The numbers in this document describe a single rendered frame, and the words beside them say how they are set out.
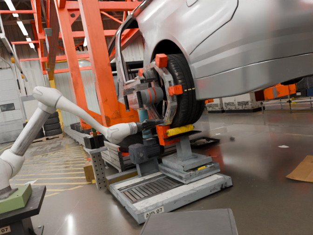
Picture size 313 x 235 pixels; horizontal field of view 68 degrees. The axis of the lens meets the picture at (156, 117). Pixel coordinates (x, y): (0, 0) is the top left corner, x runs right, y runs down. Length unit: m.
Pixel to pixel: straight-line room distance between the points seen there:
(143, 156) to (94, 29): 1.32
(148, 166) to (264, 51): 1.61
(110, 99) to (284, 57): 1.57
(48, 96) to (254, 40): 1.32
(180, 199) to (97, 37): 1.67
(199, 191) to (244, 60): 1.00
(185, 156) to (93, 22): 1.55
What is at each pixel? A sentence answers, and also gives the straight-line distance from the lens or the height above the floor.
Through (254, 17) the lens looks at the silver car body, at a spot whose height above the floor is 1.14.
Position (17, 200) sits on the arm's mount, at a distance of 1.77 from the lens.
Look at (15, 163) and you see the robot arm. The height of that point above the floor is 0.54.
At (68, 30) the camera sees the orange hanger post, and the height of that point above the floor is 2.24.
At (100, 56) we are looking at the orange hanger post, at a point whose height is 1.32.
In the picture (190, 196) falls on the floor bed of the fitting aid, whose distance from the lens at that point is 1.84.
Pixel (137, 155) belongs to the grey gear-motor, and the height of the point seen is 0.33.
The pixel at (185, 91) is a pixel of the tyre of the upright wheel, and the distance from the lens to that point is 1.83.
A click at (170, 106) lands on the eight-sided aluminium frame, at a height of 0.73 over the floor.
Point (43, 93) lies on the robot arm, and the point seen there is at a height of 0.99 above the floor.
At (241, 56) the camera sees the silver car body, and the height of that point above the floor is 0.96.
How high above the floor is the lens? 0.81
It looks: 4 degrees down
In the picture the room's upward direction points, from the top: 11 degrees counter-clockwise
